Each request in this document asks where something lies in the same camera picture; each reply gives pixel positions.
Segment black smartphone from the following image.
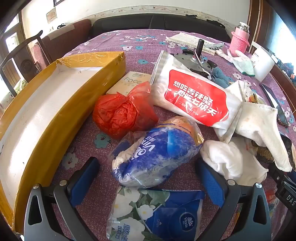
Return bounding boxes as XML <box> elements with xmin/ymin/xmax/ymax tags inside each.
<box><xmin>259</xmin><ymin>82</ymin><xmax>289</xmax><ymax>127</ymax></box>

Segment pink knit-sleeved bottle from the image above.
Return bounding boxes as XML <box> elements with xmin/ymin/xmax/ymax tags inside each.
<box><xmin>230</xmin><ymin>22</ymin><xmax>250</xmax><ymax>57</ymax></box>

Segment wooden glass cabinet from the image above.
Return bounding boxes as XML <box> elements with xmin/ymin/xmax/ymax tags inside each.
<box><xmin>246</xmin><ymin>0</ymin><xmax>296</xmax><ymax>93</ymax></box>

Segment beige facial tissue pack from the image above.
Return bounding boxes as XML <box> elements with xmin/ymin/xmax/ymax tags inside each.
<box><xmin>106</xmin><ymin>71</ymin><xmax>152</xmax><ymax>96</ymax></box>

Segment white work glove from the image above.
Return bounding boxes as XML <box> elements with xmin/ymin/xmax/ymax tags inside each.
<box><xmin>216</xmin><ymin>49</ymin><xmax>256</xmax><ymax>77</ymax></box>

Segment blue floral wet wipe pack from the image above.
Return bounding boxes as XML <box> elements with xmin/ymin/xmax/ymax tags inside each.
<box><xmin>106</xmin><ymin>186</ymin><xmax>206</xmax><ymax>241</ymax></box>

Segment black motor with handle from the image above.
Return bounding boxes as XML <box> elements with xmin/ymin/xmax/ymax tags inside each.
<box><xmin>171</xmin><ymin>39</ymin><xmax>214</xmax><ymax>80</ymax></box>

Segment yellow packet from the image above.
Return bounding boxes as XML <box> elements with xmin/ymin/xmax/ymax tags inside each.
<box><xmin>246</xmin><ymin>90</ymin><xmax>264</xmax><ymax>104</ymax></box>

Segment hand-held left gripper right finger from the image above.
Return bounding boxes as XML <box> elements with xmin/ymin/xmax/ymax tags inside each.
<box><xmin>195</xmin><ymin>159</ymin><xmax>271</xmax><ymax>241</ymax></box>

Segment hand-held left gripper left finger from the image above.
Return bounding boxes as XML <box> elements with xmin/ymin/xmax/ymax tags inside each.
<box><xmin>24</xmin><ymin>157</ymin><xmax>100</xmax><ymax>241</ymax></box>

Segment black bag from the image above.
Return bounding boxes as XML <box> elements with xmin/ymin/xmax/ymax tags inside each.
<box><xmin>206</xmin><ymin>20</ymin><xmax>226</xmax><ymax>29</ymax></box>

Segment dark snack packet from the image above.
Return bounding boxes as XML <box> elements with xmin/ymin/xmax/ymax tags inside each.
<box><xmin>251</xmin><ymin>134</ymin><xmax>296</xmax><ymax>168</ymax></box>

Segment dark wooden chair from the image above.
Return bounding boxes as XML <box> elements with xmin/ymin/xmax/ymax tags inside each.
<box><xmin>0</xmin><ymin>30</ymin><xmax>52</xmax><ymax>99</ymax></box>

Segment printed paper sheets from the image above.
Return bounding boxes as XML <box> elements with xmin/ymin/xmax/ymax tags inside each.
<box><xmin>165</xmin><ymin>32</ymin><xmax>223</xmax><ymax>55</ymax></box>

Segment black sofa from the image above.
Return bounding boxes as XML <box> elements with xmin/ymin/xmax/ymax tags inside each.
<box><xmin>91</xmin><ymin>13</ymin><xmax>229</xmax><ymax>44</ymax></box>

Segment white pen box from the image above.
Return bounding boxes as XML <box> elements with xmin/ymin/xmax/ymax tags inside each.
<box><xmin>203</xmin><ymin>42</ymin><xmax>225</xmax><ymax>50</ymax></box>

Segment yellow taped cardboard box tray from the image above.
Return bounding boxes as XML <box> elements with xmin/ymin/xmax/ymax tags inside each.
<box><xmin>0</xmin><ymin>51</ymin><xmax>126</xmax><ymax>234</ymax></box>

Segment blue tissue roll pack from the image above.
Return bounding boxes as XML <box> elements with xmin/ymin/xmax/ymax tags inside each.
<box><xmin>111</xmin><ymin>116</ymin><xmax>204</xmax><ymax>188</ymax></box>

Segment red plastic bag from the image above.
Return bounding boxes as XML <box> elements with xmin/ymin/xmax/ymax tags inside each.
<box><xmin>92</xmin><ymin>82</ymin><xmax>159</xmax><ymax>140</ymax></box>

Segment white plastic jar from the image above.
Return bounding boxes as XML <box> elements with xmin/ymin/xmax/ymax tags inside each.
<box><xmin>250</xmin><ymin>44</ymin><xmax>278</xmax><ymax>83</ymax></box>

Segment stained white cloth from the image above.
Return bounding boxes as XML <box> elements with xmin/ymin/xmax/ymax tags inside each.
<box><xmin>235</xmin><ymin>101</ymin><xmax>293</xmax><ymax>172</ymax></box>

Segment white wet wipe pack red label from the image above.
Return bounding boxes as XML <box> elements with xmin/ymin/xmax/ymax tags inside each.
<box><xmin>150</xmin><ymin>50</ymin><xmax>249</xmax><ymax>142</ymax></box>

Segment white plastic bag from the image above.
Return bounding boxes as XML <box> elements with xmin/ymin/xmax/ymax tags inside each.
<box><xmin>199</xmin><ymin>137</ymin><xmax>269</xmax><ymax>186</ymax></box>

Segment purple floral tablecloth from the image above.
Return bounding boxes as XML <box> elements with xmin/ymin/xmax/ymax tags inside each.
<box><xmin>50</xmin><ymin>30</ymin><xmax>296</xmax><ymax>241</ymax></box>

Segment framed wall picture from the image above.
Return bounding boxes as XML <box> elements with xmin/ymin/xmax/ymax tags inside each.
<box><xmin>46</xmin><ymin>7</ymin><xmax>57</xmax><ymax>24</ymax></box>

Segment blue cloth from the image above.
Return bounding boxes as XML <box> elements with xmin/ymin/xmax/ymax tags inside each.
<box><xmin>211</xmin><ymin>67</ymin><xmax>236</xmax><ymax>90</ymax></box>

